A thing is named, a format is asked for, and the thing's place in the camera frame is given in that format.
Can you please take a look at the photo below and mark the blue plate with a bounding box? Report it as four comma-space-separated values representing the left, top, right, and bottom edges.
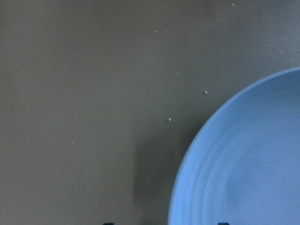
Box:
168, 68, 300, 225

